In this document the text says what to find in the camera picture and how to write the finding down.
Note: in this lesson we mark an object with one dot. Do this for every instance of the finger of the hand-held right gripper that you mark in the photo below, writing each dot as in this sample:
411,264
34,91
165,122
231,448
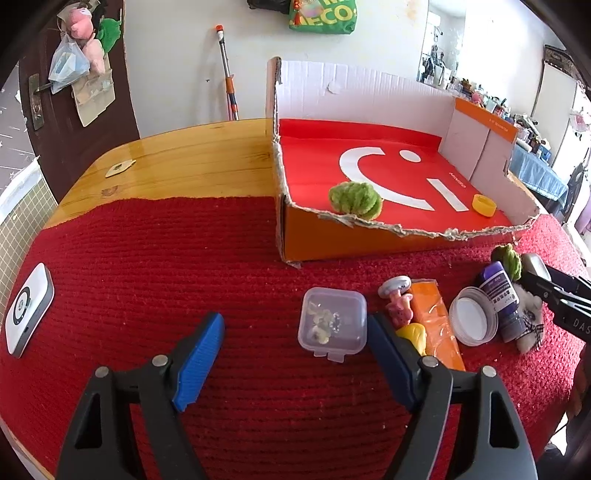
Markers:
570,281
542,288

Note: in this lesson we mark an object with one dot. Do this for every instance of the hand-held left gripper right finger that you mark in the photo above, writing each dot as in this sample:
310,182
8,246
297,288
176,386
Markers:
390,364

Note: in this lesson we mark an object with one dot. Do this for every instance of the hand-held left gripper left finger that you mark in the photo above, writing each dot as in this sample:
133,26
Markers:
199,364

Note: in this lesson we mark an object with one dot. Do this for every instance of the yellow toy figure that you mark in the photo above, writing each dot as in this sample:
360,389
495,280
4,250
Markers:
413,338

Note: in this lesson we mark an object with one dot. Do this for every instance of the white fluffy plush toy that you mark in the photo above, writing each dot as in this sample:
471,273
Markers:
531,323

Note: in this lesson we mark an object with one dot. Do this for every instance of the purple paint bottle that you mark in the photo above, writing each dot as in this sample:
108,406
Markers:
501,295

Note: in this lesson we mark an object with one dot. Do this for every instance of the small green yarn pompom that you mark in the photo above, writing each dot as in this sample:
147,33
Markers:
507,261

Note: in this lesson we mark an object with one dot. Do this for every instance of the pink toy figure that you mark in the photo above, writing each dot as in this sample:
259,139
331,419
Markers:
398,304

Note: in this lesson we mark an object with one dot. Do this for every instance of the orange packet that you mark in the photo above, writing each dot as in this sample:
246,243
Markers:
436,323

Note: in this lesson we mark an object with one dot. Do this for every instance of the small clear plastic box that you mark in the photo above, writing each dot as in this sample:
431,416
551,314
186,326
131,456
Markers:
332,323

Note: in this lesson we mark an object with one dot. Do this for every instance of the white jar lid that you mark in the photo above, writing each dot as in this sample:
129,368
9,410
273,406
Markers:
471,316

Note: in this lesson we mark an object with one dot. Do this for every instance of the orange cardboard box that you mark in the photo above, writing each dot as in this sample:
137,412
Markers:
369,157

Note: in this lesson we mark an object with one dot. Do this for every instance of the red knitted mat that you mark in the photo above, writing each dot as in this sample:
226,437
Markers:
184,277

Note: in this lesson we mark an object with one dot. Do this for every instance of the yellow bottle cap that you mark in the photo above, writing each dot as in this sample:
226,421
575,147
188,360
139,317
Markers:
484,204

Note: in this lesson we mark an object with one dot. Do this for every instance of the table with blue cloth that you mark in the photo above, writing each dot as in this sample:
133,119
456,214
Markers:
538,170

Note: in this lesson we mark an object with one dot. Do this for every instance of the large green yarn pompom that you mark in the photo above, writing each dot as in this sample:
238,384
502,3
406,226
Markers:
355,199

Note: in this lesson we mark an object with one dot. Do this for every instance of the white electronic device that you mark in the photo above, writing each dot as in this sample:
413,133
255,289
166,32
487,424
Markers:
28,309

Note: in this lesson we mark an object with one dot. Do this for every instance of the white cabinet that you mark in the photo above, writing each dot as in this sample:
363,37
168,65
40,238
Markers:
558,101

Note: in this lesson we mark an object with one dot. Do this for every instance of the small beige tag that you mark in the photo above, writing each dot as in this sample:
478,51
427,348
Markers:
119,168

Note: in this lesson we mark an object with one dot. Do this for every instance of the beige hanging organiser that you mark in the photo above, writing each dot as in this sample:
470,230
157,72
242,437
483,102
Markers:
94,99

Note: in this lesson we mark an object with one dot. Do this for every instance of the metal mop pole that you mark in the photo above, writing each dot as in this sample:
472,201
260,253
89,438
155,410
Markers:
228,74

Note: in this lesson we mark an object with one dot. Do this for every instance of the clear plastic bag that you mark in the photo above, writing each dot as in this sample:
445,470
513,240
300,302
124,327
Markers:
67,67

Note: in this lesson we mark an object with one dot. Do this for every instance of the green plush toy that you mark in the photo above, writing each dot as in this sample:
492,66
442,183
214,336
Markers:
110,32

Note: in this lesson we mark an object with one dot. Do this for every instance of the pink plush toy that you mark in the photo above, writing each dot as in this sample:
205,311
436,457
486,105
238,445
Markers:
87,37

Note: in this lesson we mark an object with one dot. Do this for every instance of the green shopping bag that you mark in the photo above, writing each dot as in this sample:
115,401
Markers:
328,16

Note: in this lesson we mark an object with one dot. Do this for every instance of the red tassel ornament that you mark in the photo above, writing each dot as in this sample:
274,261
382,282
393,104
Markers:
295,13

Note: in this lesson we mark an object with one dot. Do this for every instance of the black bag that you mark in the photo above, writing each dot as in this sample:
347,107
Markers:
268,3

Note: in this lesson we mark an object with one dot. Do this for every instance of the wall mirror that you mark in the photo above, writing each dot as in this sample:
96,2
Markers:
441,41

